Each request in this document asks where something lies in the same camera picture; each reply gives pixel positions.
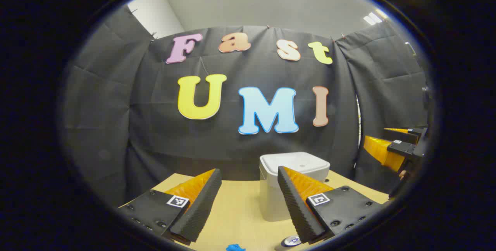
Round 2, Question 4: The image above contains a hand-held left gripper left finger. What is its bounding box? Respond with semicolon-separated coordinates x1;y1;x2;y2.
117;168;222;243

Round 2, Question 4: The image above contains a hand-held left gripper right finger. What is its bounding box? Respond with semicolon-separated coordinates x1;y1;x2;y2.
277;166;389;244

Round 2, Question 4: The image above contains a white desktop garbage bin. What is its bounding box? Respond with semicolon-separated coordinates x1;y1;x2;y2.
259;151;331;222

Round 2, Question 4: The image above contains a silver pop can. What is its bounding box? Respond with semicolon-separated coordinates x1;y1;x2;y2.
276;235;303;251

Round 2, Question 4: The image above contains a wooden desktop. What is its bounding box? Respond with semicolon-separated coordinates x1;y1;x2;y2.
118;172;389;251

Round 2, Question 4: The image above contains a black backdrop cloth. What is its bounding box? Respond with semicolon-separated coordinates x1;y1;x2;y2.
62;5;431;209

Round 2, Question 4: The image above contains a ceiling light panel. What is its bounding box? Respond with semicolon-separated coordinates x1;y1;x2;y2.
363;9;389;26

